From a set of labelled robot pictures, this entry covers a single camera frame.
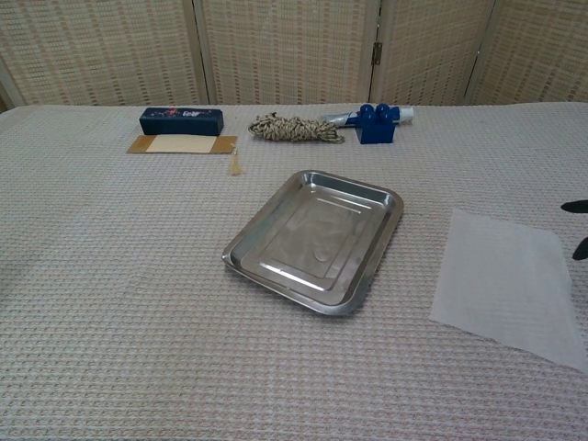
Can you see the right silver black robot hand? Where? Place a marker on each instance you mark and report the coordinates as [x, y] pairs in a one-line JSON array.
[[581, 206]]

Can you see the white paper sheet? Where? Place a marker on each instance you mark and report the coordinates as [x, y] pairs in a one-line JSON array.
[[500, 280]]

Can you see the stainless steel tray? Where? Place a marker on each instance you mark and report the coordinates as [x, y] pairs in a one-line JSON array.
[[317, 243]]

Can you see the blue plastic building block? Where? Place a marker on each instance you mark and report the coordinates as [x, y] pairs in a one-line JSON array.
[[374, 131]]

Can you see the brass screen hinge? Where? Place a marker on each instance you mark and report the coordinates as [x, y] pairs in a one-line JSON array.
[[377, 53]]

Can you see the blue white toothpaste tube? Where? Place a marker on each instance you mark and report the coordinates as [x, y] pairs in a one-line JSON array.
[[337, 120]]

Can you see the beige woven folding screen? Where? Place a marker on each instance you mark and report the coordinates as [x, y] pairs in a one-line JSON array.
[[285, 50]]

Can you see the brown cream bookmark with tassel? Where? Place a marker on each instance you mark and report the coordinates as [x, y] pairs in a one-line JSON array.
[[179, 144]]

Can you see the dark blue printed box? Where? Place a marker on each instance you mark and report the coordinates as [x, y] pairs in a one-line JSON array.
[[181, 123]]

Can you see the white woven tablecloth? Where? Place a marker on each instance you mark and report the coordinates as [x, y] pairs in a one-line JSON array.
[[138, 275]]

